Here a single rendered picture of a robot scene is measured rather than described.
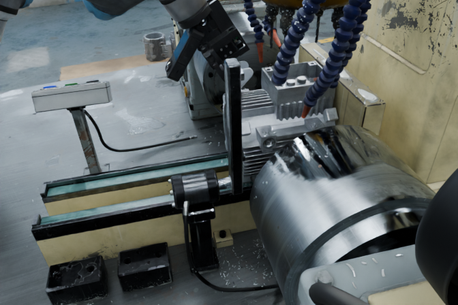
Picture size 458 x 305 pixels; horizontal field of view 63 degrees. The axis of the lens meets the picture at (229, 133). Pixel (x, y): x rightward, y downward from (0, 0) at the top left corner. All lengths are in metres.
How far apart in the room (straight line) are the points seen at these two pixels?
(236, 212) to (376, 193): 0.43
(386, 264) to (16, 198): 0.94
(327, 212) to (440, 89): 0.35
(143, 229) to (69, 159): 0.45
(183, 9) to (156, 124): 0.65
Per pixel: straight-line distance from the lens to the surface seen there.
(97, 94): 0.96
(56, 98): 0.98
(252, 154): 0.72
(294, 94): 0.73
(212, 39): 0.74
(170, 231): 0.85
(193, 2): 0.69
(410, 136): 0.81
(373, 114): 0.70
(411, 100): 0.79
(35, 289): 0.91
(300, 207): 0.49
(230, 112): 0.59
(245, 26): 0.98
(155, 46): 3.38
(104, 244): 0.86
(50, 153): 1.26
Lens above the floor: 1.48
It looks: 34 degrees down
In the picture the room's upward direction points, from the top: 2 degrees counter-clockwise
